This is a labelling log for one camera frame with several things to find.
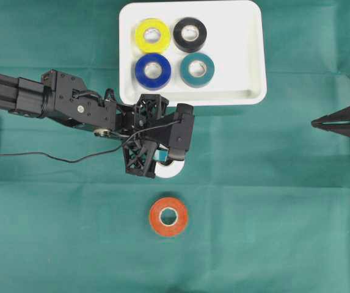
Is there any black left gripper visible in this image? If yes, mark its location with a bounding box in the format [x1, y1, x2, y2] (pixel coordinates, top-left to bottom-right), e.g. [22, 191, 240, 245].
[122, 94, 169, 178]

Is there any white tape roll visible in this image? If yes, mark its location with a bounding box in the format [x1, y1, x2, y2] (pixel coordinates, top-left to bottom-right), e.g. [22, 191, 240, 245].
[155, 160, 185, 179]

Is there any blue tape roll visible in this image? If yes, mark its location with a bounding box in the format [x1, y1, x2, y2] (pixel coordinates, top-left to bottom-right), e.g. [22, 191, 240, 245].
[134, 53, 172, 90]

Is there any teal tape roll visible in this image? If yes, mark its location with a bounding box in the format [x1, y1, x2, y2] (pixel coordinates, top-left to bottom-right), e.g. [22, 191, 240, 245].
[180, 52, 215, 88]

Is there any yellow tape roll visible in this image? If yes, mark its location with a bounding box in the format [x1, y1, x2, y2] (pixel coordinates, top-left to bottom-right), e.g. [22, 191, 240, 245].
[135, 18, 171, 53]

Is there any black tape roll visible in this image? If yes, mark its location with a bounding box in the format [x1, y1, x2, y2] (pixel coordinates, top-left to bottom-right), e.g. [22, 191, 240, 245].
[173, 17, 207, 53]

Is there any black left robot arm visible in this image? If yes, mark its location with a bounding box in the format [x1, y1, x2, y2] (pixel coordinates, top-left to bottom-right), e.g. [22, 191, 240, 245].
[0, 70, 169, 178]

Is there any red tape roll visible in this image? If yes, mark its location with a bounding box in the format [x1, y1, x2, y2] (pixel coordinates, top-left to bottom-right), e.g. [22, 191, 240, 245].
[148, 197, 188, 237]

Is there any white plastic tray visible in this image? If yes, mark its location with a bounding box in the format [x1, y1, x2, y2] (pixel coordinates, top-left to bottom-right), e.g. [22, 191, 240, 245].
[119, 1, 267, 107]

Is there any green table cloth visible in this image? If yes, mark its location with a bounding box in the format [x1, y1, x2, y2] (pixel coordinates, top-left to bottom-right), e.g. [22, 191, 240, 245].
[0, 1, 350, 292]

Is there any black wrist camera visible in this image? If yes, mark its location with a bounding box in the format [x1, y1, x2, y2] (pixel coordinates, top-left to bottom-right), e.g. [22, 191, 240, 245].
[161, 103, 195, 161]

